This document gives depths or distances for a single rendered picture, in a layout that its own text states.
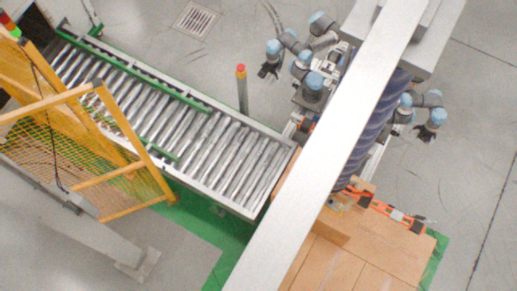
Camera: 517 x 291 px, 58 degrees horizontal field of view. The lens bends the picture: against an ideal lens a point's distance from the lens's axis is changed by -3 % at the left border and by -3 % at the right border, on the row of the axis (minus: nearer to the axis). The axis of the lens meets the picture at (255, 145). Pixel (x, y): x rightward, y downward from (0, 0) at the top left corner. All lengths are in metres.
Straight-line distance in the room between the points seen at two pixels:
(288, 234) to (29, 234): 3.74
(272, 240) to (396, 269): 2.69
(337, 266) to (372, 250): 0.29
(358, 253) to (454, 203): 1.24
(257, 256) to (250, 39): 4.00
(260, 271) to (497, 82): 4.38
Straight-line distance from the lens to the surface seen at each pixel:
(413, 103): 2.60
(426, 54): 1.48
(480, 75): 5.15
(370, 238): 3.67
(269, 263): 1.02
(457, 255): 4.43
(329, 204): 3.11
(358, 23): 1.49
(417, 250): 3.74
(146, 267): 4.19
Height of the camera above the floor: 4.06
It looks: 69 degrees down
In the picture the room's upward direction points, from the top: 2 degrees counter-clockwise
